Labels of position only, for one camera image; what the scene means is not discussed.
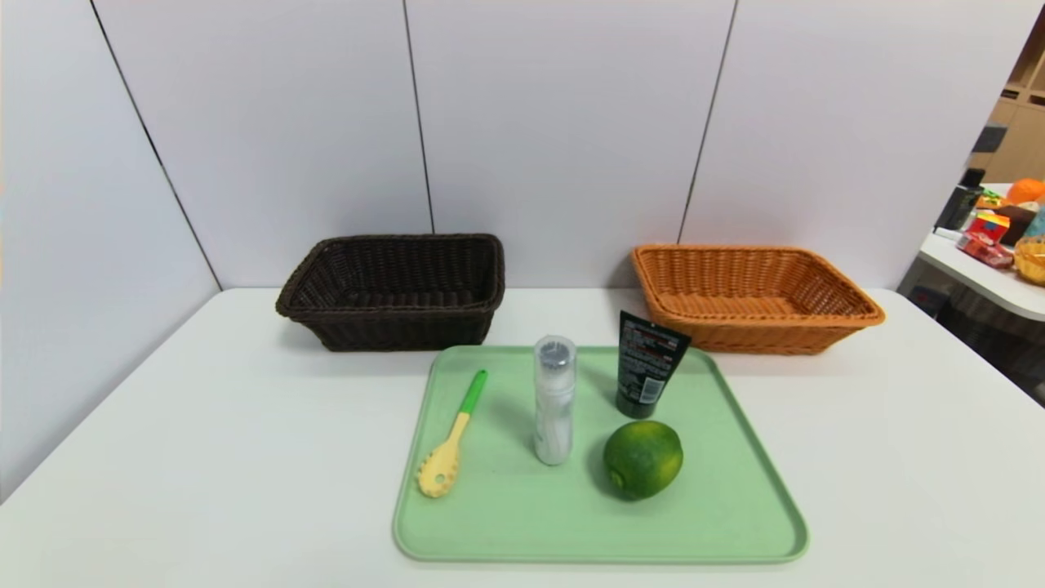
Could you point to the wooden shelf unit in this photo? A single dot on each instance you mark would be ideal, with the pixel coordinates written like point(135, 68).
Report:
point(1024, 139)

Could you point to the yellow bowl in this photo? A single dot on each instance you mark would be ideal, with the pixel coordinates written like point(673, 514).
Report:
point(1032, 260)

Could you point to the red yellow toy box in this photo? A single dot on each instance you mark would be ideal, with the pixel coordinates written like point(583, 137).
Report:
point(989, 225)

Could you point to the translucent white plastic bottle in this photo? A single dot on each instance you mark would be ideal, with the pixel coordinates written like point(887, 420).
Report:
point(554, 408)

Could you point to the light green plastic tray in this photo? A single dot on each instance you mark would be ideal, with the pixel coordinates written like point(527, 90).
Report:
point(531, 523)

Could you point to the orange ball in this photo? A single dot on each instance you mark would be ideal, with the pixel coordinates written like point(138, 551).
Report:
point(1026, 191)

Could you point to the white side table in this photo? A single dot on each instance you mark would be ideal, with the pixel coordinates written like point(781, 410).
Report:
point(980, 282)

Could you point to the black red face wash tube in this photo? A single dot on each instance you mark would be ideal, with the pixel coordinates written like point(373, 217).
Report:
point(645, 359)

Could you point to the dark brown box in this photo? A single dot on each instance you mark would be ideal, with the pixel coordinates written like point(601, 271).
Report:
point(1019, 222)

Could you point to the red snack packet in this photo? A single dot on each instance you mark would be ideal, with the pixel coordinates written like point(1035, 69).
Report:
point(986, 251)

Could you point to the orange wicker basket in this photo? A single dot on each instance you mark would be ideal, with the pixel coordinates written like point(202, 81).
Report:
point(775, 282)

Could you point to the green lime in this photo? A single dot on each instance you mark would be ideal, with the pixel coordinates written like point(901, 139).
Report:
point(643, 459)

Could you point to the grey sign plate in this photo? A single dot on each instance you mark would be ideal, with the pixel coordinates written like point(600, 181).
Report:
point(989, 137)

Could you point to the black upright bottle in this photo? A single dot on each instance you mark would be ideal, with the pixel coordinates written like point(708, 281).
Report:
point(957, 204)

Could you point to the dark brown wicker basket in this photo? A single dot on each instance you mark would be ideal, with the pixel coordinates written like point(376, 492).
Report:
point(392, 327)

